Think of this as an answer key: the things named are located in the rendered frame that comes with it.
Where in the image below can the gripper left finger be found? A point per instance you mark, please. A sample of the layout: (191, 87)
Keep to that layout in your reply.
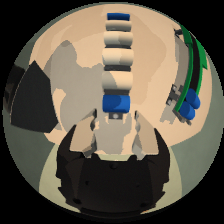
(79, 142)

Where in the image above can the blue plastic bar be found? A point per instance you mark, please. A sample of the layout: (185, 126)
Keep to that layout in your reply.
(187, 111)
(193, 99)
(116, 103)
(118, 16)

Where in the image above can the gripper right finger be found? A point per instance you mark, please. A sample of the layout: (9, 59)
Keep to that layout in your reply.
(149, 145)

